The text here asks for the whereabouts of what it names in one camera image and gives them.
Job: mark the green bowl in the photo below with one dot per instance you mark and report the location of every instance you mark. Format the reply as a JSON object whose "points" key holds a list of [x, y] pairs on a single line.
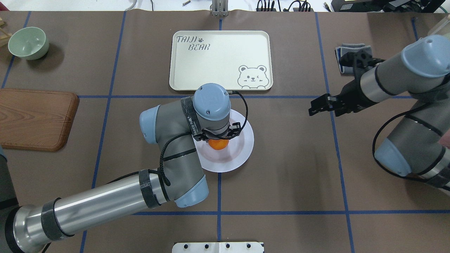
{"points": [[30, 43]]}

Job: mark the wooden cutting board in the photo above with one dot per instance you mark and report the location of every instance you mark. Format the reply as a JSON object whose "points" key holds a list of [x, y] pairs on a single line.
{"points": [[36, 120]]}

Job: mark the orange fruit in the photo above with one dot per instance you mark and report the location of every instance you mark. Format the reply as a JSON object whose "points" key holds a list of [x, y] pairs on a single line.
{"points": [[218, 144]]}

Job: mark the wooden cup rack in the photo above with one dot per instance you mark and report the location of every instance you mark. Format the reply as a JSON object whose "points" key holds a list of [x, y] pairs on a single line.
{"points": [[4, 36]]}

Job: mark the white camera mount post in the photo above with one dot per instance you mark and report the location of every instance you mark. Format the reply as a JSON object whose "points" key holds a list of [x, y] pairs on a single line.
{"points": [[219, 247]]}

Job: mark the white plate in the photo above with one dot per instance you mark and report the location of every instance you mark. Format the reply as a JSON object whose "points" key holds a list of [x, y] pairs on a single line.
{"points": [[235, 154]]}

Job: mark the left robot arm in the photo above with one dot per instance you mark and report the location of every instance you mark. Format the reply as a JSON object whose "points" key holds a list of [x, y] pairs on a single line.
{"points": [[179, 177]]}

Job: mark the cream bear tray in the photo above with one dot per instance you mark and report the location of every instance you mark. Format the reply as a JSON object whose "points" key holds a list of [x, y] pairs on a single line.
{"points": [[236, 60]]}

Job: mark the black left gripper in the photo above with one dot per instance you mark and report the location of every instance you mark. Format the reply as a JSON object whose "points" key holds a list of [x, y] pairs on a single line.
{"points": [[215, 135]]}

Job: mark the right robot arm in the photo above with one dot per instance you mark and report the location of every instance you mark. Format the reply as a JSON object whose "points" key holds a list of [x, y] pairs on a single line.
{"points": [[408, 145]]}

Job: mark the grey folded cloth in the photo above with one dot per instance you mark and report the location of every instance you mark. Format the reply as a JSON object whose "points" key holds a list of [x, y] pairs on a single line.
{"points": [[343, 58]]}

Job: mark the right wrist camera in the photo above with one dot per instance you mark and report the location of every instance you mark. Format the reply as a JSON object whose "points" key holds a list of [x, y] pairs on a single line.
{"points": [[363, 62]]}

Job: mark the aluminium frame post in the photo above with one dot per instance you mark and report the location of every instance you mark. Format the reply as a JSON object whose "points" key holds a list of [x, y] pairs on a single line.
{"points": [[219, 8]]}

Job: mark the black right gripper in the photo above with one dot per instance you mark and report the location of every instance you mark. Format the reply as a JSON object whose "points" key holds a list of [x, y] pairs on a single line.
{"points": [[352, 95]]}

